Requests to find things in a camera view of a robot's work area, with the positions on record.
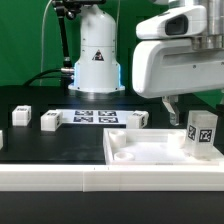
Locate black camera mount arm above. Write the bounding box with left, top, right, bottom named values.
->
left=51, top=0, right=107, bottom=88

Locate white U-shaped fence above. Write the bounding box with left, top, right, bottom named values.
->
left=0, top=161, right=224, bottom=192

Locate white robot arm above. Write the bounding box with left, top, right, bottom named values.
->
left=69, top=0, right=224, bottom=125

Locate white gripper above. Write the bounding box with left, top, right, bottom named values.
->
left=132, top=38, right=224, bottom=126

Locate white sheet with markers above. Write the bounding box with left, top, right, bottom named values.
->
left=61, top=109, right=132, bottom=125

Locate grey cable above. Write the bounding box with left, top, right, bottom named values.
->
left=39, top=0, right=54, bottom=87

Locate black cable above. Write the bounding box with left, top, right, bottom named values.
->
left=23, top=68, right=68, bottom=87

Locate white square tabletop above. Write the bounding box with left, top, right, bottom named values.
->
left=103, top=128, right=224, bottom=165

